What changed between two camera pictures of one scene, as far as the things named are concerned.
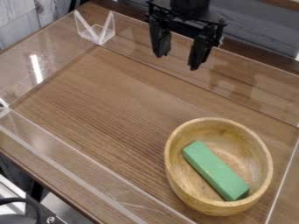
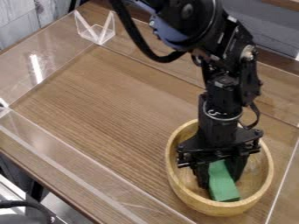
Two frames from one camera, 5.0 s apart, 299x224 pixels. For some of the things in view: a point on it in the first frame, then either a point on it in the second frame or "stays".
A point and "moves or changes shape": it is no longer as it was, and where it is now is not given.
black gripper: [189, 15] to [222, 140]
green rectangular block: [216, 171] moves or changes shape
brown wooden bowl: [244, 151] stays
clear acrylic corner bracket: [98, 33] stays
